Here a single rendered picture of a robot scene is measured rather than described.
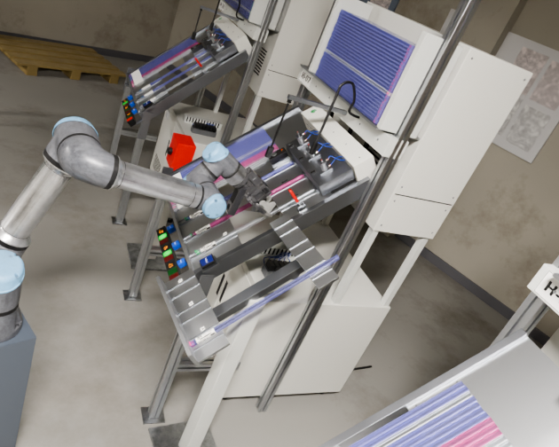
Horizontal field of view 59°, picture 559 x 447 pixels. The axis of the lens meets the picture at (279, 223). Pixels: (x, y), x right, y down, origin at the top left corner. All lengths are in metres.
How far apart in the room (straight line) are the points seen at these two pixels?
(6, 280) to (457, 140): 1.52
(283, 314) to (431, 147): 0.86
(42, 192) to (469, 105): 1.41
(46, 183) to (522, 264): 3.60
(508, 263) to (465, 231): 0.43
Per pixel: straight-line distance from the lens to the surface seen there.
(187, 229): 1.96
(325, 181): 1.76
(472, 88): 1.86
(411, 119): 1.70
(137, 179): 1.41
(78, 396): 2.25
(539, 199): 4.23
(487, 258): 4.40
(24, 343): 1.67
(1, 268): 1.54
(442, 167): 1.95
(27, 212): 1.57
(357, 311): 2.21
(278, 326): 2.07
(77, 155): 1.38
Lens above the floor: 1.73
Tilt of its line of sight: 26 degrees down
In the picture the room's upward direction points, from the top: 23 degrees clockwise
